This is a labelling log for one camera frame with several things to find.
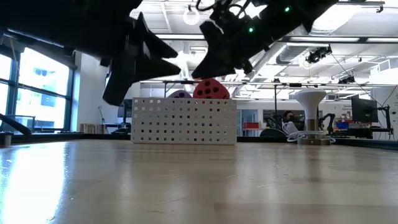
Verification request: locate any person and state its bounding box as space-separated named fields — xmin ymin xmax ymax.
xmin=281 ymin=110 xmax=307 ymax=131

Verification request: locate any large glass window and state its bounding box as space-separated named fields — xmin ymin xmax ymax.
xmin=0 ymin=46 xmax=74 ymax=133

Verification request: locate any large red foam die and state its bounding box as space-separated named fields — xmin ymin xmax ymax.
xmin=192 ymin=78 xmax=231 ymax=100

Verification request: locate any black aluminium table frame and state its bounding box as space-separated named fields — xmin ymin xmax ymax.
xmin=0 ymin=112 xmax=398 ymax=152

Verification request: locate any dark background monitor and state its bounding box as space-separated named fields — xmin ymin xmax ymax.
xmin=117 ymin=98 xmax=133 ymax=119

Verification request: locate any white mushroom table lamp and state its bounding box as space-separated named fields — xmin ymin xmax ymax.
xmin=294 ymin=88 xmax=331 ymax=146

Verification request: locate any white perforated metal basket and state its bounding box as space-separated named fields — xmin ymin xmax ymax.
xmin=131 ymin=96 xmax=238 ymax=146

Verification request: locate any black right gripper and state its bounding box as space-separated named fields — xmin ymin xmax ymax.
xmin=192 ymin=0 xmax=280 ymax=80

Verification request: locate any black computer monitor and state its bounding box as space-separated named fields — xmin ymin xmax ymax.
xmin=351 ymin=97 xmax=379 ymax=124

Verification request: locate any black background office chair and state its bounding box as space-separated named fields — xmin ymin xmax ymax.
xmin=259 ymin=126 xmax=287 ymax=138

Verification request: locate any white ring light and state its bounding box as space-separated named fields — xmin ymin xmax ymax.
xmin=182 ymin=6 xmax=201 ymax=26

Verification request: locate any black ceiling camera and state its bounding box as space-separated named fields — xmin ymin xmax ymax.
xmin=338 ymin=74 xmax=357 ymax=85
xmin=306 ymin=45 xmax=333 ymax=65

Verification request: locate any wooden blocks stack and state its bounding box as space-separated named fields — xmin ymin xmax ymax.
xmin=80 ymin=123 xmax=104 ymax=134

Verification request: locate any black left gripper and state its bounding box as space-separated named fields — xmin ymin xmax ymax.
xmin=102 ymin=12 xmax=182 ymax=106

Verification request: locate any large purple foam die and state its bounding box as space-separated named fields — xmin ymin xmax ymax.
xmin=167 ymin=90 xmax=193 ymax=100

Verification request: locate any long ceiling light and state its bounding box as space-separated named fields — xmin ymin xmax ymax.
xmin=155 ymin=34 xmax=206 ymax=40
xmin=289 ymin=36 xmax=361 ymax=43
xmin=366 ymin=37 xmax=398 ymax=43

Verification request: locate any white coiled lamp cable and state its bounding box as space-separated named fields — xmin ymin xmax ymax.
xmin=281 ymin=121 xmax=337 ymax=144

